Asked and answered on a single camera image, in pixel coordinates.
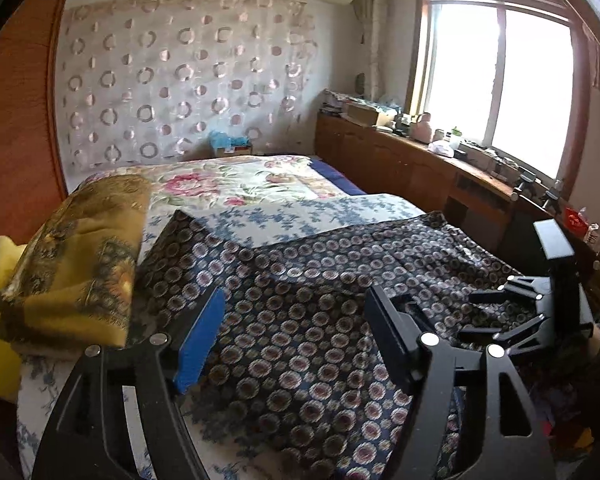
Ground red box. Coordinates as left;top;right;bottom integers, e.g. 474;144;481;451
563;206;589;231

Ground navy medallion print pajama shirt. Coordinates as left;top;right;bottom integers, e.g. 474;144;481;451
135;209;556;480

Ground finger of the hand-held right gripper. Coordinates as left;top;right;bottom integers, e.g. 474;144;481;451
469;275;553;306
457;312;561;356

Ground black metal clamp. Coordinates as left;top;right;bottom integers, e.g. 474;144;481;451
540;180;565;214
512;169;539;202

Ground flat cardboard box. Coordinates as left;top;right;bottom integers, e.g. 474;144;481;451
342;101;397;127

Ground gold patterned folded blanket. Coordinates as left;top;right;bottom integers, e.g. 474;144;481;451
0;175;153;357

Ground long wooden cabinet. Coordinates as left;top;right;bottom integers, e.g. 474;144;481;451
314;110;600;311

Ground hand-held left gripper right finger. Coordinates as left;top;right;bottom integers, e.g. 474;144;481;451
364;285;556;480

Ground blue bag on nightstand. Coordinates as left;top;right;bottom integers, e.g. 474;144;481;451
210;130;254;157

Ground circle pattern sheer curtain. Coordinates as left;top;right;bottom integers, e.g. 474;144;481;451
55;0;317;171

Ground white wall pipe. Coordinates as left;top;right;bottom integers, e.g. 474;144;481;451
362;0;388;102

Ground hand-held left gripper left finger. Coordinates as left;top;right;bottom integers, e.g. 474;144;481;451
32;287;227;480

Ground navy blue blanket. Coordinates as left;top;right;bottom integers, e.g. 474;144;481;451
310;157;370;197

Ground wooden wardrobe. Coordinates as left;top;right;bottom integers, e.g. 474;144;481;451
0;0;81;271

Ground wooden framed window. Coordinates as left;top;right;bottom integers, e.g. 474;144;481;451
405;0;590;201

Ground pink rose floral bedsheet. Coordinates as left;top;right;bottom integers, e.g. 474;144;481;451
80;154;371;211

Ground white blue floral bedsheet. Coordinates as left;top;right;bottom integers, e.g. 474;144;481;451
17;192;426;480

